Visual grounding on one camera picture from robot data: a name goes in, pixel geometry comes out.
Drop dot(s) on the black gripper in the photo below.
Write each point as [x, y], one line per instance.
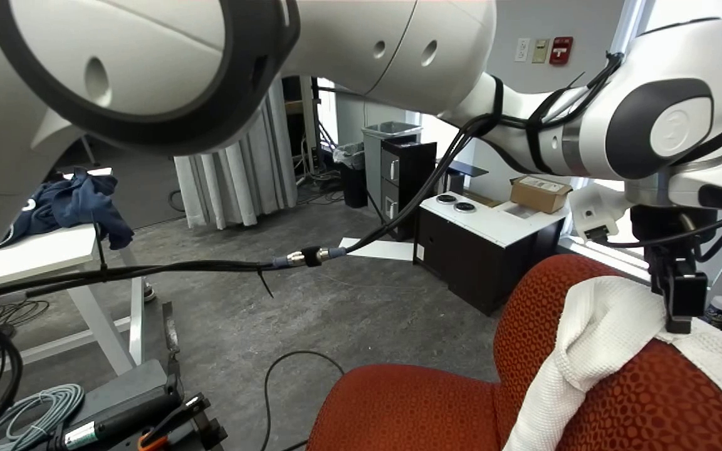
[670, 241]

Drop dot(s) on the white towel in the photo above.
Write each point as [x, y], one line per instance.
[601, 333]

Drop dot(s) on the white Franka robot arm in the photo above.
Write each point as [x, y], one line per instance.
[168, 50]

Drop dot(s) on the red fabric office chair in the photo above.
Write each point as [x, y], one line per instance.
[411, 410]

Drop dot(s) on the brown cardboard box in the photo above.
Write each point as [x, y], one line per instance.
[539, 193]

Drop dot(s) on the dark cabinet with white top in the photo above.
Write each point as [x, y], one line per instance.
[477, 251]

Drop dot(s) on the red fire alarm pull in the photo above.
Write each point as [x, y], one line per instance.
[559, 50]

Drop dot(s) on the small black waste bin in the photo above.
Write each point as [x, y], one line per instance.
[353, 187]

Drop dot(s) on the grey curtain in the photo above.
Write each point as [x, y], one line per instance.
[237, 183]

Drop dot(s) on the navy blue cloth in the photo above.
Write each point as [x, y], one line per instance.
[69, 209]

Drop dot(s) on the white folding table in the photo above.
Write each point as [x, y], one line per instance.
[36, 255]

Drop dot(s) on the beige wall plate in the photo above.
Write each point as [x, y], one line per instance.
[539, 50]

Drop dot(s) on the white wall plate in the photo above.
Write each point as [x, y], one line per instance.
[522, 49]

